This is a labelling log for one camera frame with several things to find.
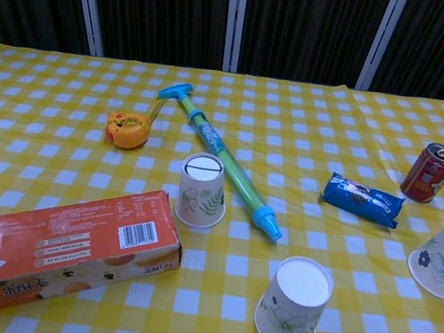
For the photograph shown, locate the green blue water squirter toy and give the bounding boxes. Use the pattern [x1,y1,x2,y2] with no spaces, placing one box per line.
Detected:
[137,80,304,245]

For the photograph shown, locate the orange tape measure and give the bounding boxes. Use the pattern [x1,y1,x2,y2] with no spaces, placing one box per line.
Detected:
[102,88,173,155]

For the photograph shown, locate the blue cookie packet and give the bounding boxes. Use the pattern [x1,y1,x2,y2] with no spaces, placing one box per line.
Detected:
[315,170,408,232]

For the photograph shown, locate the paper cup green flower print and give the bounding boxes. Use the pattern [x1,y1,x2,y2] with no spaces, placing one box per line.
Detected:
[250,250,339,333]

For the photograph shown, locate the yellow white checked tablecloth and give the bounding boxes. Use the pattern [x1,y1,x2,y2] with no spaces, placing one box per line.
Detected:
[0,28,444,333]

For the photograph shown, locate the orange cardboard snack box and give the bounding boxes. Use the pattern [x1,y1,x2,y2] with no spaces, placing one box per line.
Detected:
[0,164,193,333]

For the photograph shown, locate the red drink can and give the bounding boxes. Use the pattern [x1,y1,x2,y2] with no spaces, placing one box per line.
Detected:
[396,138,444,208]

